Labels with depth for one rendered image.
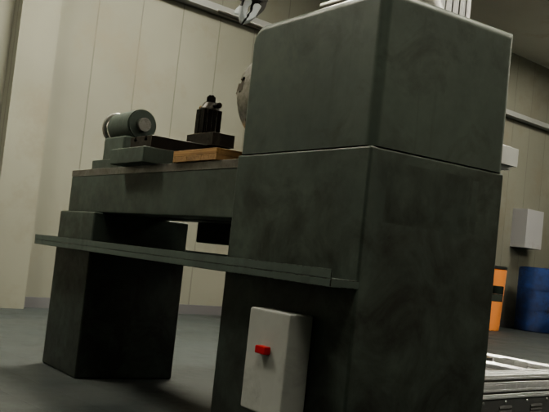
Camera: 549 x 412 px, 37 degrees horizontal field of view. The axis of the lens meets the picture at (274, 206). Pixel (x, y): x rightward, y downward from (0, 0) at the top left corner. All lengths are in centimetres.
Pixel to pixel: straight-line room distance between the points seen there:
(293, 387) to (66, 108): 476
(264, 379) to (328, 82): 77
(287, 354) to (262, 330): 12
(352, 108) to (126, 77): 491
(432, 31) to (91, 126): 478
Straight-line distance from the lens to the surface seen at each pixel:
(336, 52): 214
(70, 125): 656
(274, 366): 207
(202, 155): 272
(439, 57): 214
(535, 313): 1051
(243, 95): 260
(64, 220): 374
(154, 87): 699
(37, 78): 632
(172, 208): 288
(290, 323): 202
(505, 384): 326
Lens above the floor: 58
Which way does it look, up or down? 3 degrees up
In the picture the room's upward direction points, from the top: 6 degrees clockwise
